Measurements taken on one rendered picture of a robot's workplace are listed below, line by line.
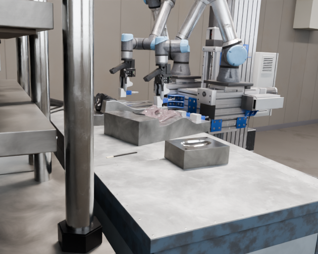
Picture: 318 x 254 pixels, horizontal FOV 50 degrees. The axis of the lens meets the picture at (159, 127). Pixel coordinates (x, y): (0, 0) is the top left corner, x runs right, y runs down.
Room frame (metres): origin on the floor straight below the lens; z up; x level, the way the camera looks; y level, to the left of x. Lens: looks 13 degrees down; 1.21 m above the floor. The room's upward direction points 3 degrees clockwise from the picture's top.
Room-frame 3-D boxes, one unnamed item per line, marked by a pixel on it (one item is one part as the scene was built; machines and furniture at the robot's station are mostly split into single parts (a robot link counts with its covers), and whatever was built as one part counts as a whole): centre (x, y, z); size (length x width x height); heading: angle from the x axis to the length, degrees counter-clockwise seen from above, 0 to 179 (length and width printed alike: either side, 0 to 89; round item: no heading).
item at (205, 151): (1.25, -0.15, 0.83); 0.20 x 0.15 x 0.07; 117
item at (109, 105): (1.96, 0.24, 0.87); 0.50 x 0.26 x 0.14; 117
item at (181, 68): (2.56, -0.14, 1.09); 0.15 x 0.15 x 0.10
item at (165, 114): (1.68, 0.00, 0.90); 0.26 x 0.18 x 0.08; 134
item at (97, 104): (1.95, 0.22, 0.92); 0.35 x 0.16 x 0.09; 117
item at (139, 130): (1.68, 0.00, 0.85); 0.50 x 0.26 x 0.11; 134
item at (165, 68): (2.02, -0.01, 1.08); 0.09 x 0.08 x 0.12; 117
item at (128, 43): (2.22, 0.23, 1.25); 0.09 x 0.08 x 0.11; 148
